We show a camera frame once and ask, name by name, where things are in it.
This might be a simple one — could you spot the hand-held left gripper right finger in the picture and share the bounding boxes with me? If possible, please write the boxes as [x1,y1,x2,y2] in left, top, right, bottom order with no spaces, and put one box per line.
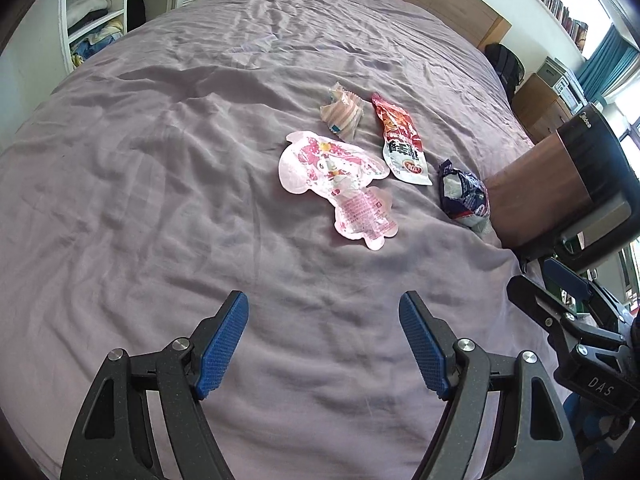
[398,290,586,480]

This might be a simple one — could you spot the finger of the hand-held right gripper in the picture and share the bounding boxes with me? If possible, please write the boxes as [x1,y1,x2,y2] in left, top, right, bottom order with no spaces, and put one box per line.
[542,256,631,328]
[506,275,626,358]

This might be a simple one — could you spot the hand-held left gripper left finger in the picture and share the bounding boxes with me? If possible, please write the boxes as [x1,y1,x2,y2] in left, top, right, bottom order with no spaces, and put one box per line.
[60,290,249,480]

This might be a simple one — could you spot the blue and white snack packet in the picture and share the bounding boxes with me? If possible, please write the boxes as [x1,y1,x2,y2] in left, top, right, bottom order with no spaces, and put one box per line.
[438,159,492,233]

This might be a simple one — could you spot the small pink cartoon packet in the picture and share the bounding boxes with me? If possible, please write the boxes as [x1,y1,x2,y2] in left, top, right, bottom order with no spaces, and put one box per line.
[332,185,400,251]

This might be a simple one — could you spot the red and white snack packet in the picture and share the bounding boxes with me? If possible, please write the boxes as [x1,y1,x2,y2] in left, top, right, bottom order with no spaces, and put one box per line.
[371,92,433,187]

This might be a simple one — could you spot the large pink cartoon packet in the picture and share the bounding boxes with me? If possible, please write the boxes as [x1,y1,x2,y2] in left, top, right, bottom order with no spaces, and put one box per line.
[278,130,390,198]

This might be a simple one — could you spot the striped pink candy packet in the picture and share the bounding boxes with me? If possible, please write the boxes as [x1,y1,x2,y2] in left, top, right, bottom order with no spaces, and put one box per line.
[320,82,364,142]

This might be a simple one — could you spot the black and copper kettle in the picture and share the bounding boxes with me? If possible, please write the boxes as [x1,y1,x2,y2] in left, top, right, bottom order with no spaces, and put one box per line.
[482,102,640,271]

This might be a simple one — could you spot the bed with purple sheet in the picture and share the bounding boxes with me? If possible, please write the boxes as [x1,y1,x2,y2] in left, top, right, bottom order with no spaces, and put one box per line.
[0,0,576,480]

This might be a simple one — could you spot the wooden cabinet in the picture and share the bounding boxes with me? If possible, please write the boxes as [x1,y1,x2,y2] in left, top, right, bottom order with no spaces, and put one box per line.
[510,72,576,146]

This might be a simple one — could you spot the white printer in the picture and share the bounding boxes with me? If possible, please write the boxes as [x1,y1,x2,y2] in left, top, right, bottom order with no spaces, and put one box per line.
[552,72,585,111]

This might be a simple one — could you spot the black backpack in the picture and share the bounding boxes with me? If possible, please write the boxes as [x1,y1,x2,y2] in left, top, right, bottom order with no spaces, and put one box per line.
[484,42,525,106]

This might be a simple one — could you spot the teal curtain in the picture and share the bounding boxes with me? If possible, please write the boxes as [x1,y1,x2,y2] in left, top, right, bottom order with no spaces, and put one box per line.
[579,27,640,106]

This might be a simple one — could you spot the pile of colourful clothes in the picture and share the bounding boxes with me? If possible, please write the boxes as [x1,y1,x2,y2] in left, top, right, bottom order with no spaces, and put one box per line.
[69,17,125,68]

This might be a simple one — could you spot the black bag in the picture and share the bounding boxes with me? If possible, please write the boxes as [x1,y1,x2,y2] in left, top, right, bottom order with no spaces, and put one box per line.
[126,0,147,33]

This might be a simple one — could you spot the folded white and dark clothes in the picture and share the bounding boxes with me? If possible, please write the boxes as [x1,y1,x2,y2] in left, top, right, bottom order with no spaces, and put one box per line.
[66,0,111,28]

